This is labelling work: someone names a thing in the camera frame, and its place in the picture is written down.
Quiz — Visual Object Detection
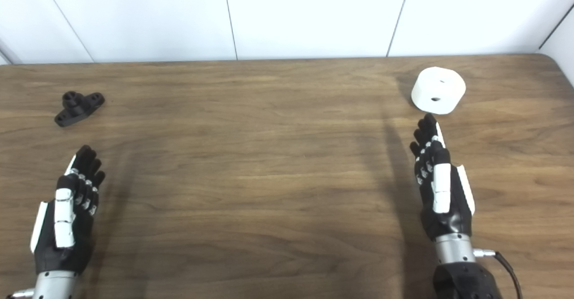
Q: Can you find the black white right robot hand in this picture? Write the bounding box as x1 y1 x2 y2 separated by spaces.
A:
409 113 476 241

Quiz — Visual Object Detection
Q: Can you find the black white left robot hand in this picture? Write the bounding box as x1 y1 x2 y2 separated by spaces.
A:
30 145 106 275

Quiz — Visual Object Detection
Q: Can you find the round white piece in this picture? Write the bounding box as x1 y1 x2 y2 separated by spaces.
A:
411 66 467 115

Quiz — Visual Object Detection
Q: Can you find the black flanged holder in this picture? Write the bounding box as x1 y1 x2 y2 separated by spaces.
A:
54 91 106 127

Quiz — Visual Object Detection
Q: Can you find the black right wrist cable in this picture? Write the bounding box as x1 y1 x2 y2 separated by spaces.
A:
473 248 523 299

